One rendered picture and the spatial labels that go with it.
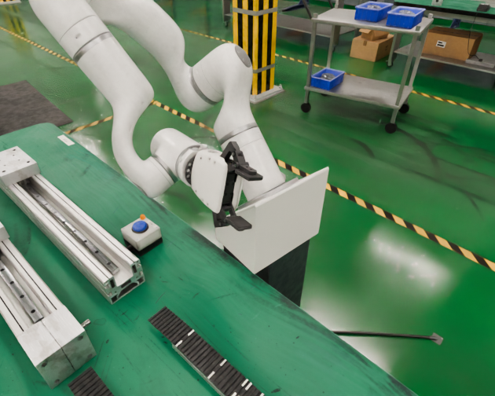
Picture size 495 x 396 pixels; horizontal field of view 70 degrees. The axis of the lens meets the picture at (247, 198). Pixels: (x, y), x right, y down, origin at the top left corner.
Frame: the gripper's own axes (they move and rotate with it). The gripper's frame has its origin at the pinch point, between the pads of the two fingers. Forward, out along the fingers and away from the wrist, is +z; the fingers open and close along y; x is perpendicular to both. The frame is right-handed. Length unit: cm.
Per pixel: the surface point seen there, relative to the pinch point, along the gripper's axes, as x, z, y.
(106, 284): 12.7, -29.3, 34.2
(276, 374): -10.4, 8.7, 36.9
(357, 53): -408, -294, -52
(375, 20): -238, -159, -67
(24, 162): 21, -87, 24
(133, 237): 2, -41, 29
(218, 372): 0.7, 2.7, 36.5
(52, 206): 17, -69, 31
